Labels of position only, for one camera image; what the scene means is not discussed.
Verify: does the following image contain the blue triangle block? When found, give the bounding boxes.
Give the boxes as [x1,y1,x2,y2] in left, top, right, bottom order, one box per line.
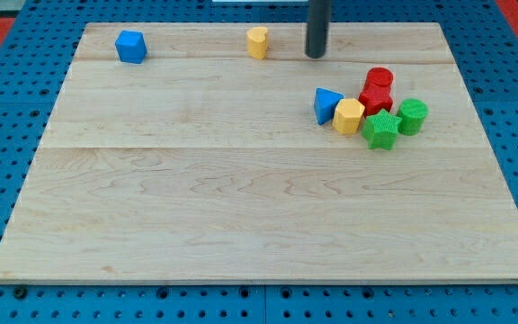
[314,87,344,125]

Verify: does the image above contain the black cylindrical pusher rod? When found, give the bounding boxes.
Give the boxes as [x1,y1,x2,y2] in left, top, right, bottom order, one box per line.
[305,0,333,59]

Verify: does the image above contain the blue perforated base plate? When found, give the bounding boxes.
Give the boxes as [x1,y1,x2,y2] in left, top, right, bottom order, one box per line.
[0,0,518,323]

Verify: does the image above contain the green cylinder block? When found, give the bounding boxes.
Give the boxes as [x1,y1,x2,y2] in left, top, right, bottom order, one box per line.
[397,98,429,136]

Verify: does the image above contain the green star block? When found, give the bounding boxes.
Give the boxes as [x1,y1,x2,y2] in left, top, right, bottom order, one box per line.
[362,109,402,150]

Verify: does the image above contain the yellow heart block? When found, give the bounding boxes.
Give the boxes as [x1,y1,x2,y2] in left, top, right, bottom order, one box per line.
[246,26,269,60]

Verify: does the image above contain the yellow hexagon block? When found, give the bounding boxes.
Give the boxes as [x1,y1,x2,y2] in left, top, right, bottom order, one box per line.
[332,98,365,135]

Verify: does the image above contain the light wooden board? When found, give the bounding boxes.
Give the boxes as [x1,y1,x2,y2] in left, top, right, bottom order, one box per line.
[0,22,518,285]

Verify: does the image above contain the red pentagon block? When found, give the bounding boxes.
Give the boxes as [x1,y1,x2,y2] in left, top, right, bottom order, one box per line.
[358,84,393,117]

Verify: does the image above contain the blue cube block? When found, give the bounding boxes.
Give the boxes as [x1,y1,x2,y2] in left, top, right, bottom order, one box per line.
[115,31,147,64]

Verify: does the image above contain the red cylinder block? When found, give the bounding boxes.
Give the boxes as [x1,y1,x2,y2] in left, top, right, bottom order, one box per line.
[363,67,394,89]

